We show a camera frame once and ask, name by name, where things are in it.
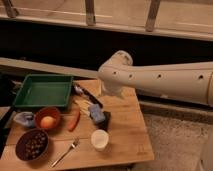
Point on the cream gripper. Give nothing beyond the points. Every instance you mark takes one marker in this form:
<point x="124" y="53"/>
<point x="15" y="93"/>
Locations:
<point x="111" y="89"/>

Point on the black handled brush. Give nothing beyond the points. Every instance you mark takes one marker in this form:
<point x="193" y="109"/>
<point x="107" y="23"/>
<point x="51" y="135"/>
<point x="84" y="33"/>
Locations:
<point x="83" y="92"/>

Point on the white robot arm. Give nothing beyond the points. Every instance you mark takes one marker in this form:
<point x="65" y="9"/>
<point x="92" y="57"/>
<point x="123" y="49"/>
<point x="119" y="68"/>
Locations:
<point x="189" y="82"/>

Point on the green plastic tray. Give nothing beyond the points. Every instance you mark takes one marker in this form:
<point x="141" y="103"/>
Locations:
<point x="42" y="90"/>

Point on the pale yellow cloth piece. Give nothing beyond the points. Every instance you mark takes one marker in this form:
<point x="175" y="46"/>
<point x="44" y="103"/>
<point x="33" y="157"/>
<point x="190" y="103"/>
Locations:
<point x="83" y="106"/>

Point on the black block under sponge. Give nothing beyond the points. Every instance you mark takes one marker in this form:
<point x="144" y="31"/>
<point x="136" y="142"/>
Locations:
<point x="104" y="125"/>

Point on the red chili pepper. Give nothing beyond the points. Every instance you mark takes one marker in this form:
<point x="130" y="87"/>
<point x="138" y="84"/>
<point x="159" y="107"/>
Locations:
<point x="74" y="121"/>

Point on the white plastic cup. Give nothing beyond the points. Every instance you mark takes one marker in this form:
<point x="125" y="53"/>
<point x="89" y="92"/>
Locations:
<point x="100" y="139"/>

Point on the silver metal fork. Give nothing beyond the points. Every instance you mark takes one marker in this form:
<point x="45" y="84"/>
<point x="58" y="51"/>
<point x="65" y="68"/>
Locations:
<point x="71" y="147"/>

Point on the orange bowl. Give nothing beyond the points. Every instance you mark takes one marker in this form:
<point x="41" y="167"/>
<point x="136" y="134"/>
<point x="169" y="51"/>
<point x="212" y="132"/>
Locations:
<point x="47" y="111"/>

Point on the yellow round fruit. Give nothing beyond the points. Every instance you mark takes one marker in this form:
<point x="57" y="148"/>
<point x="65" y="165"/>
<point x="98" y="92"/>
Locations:
<point x="47" y="122"/>

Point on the blue crumpled cloth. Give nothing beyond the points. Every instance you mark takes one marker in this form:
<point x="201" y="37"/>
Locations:
<point x="26" y="119"/>

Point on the dark bowl with nuts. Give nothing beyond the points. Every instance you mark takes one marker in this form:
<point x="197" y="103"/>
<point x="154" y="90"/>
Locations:
<point x="32" y="145"/>

